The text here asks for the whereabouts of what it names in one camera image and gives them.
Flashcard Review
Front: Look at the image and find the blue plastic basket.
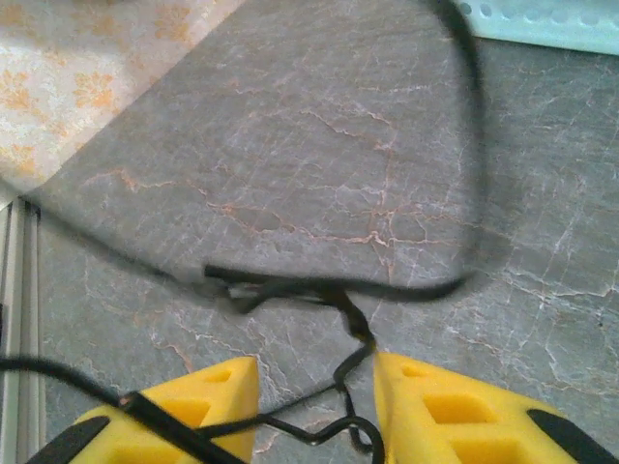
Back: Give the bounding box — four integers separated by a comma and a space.
457, 0, 619, 57

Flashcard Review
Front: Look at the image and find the black cable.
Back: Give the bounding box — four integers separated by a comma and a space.
0, 289, 388, 464
38, 0, 485, 315

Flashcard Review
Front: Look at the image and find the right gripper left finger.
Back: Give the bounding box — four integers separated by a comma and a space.
28, 356, 260, 464

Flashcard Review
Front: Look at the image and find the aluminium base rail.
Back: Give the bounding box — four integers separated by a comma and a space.
0, 197, 47, 464

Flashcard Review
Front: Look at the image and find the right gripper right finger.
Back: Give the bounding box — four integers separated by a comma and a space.
374, 351, 619, 464

